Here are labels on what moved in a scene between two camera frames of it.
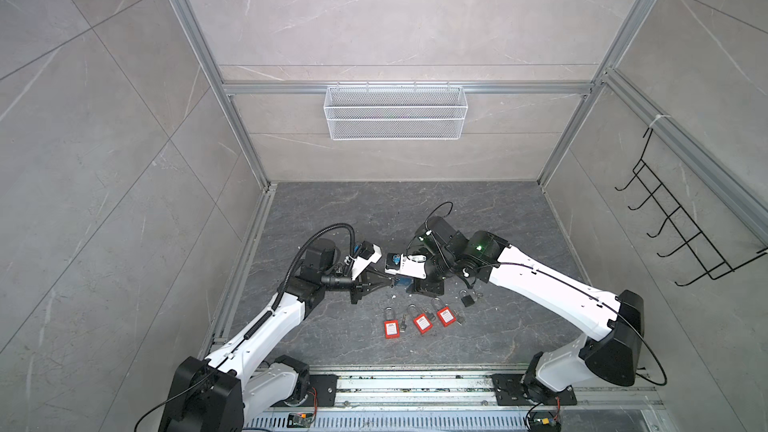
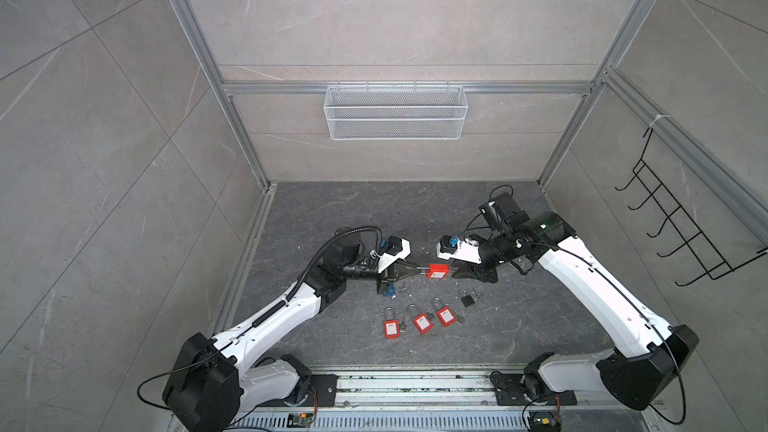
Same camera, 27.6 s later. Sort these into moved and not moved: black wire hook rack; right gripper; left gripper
Moved: left gripper; right gripper
Not moved: black wire hook rack
